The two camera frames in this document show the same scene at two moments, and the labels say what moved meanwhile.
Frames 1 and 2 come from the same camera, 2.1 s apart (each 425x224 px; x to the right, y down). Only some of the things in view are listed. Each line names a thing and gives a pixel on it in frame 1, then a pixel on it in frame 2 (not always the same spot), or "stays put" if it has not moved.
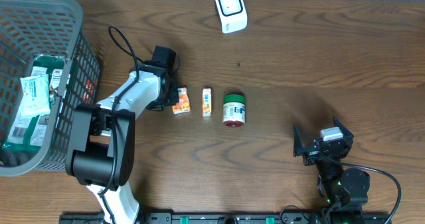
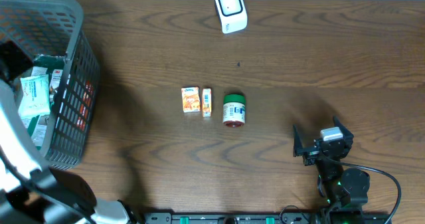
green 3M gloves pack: x=32 y=134 stays put
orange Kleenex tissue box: x=183 y=105 → x=190 y=99
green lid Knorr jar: x=234 y=110 stays put
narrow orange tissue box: x=206 y=102 stays put
